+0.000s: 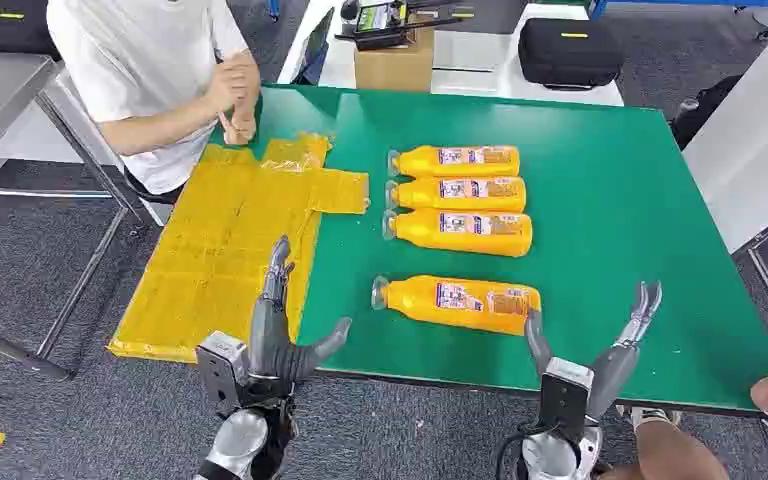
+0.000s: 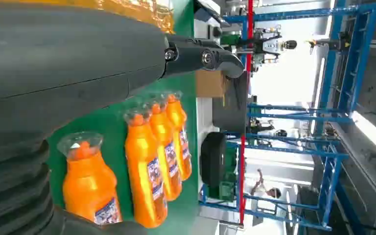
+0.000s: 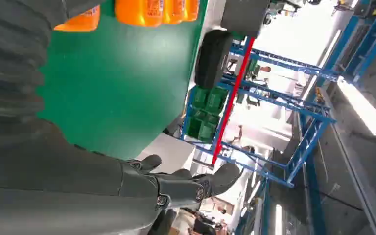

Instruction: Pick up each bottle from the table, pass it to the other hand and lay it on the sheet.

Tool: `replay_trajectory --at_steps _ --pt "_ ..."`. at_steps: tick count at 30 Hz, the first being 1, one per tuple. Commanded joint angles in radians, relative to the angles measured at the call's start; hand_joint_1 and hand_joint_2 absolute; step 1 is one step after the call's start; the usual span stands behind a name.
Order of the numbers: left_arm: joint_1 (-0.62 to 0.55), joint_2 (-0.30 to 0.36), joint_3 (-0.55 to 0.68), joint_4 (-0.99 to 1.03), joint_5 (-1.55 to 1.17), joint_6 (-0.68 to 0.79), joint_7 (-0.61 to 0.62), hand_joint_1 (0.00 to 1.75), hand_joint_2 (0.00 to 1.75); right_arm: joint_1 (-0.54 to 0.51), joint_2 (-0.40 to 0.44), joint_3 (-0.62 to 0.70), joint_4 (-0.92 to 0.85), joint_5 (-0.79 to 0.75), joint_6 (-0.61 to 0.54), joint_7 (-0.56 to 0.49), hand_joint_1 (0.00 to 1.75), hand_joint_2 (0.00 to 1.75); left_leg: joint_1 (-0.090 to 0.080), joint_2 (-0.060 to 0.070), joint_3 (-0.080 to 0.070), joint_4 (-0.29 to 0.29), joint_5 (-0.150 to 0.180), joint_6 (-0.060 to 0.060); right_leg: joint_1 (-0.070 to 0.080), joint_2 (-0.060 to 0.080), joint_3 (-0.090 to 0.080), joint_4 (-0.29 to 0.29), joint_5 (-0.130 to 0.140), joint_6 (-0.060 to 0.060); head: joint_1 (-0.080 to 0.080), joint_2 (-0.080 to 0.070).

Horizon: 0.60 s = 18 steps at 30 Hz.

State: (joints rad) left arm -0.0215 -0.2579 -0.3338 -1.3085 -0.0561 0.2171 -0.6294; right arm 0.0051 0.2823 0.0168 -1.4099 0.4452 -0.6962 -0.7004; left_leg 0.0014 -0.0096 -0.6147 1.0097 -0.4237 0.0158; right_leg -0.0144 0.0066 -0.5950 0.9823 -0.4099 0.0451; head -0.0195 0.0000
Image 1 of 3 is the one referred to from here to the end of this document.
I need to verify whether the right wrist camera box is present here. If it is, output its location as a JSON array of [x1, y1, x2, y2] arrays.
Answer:
[[538, 357, 595, 445]]

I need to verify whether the dark laptop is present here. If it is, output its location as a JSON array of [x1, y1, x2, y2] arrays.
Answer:
[[292, 6, 336, 87]]

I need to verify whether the black carry case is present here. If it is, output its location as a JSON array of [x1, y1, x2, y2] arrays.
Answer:
[[0, 0, 61, 61], [517, 17, 626, 91]]

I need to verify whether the green table mat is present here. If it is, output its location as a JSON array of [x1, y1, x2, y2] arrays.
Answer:
[[208, 84, 768, 417]]

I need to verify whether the white table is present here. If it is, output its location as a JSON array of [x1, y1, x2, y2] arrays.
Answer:
[[277, 0, 625, 107]]

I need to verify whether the person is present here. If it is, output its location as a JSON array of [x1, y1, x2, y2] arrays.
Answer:
[[46, 0, 263, 205], [595, 367, 768, 480]]

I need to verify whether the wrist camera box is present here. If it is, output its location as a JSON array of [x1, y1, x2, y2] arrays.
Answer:
[[195, 331, 251, 415], [538, 357, 595, 445]]

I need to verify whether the blue metal frame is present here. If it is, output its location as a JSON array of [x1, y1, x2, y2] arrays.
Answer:
[[587, 0, 768, 41]]

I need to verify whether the brown cardboard box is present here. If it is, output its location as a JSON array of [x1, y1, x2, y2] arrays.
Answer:
[[354, 26, 436, 93]]

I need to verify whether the black backpack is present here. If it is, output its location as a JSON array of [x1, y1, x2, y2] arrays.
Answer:
[[670, 74, 744, 152]]

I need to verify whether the person's right hand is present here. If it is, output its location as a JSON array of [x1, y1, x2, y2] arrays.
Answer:
[[206, 52, 256, 115]]

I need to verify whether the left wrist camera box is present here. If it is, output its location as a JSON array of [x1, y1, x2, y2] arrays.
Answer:
[[195, 331, 251, 415]]

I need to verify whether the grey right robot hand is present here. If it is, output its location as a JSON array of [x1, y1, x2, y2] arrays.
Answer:
[[524, 280, 664, 425]]

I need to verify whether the black remote controller with antennas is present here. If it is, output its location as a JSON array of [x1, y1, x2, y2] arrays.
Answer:
[[334, 0, 477, 52]]

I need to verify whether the grey table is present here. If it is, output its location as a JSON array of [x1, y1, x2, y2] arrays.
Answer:
[[682, 16, 768, 362]]

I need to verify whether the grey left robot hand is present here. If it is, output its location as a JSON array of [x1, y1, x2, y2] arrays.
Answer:
[[246, 235, 353, 399]]

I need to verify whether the yellow plastic sheet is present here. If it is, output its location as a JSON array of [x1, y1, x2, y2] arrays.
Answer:
[[107, 132, 371, 364]]

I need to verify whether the orange drink bottle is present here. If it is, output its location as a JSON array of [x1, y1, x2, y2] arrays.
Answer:
[[387, 144, 522, 180], [381, 207, 534, 259], [369, 274, 543, 338], [384, 176, 528, 215]]

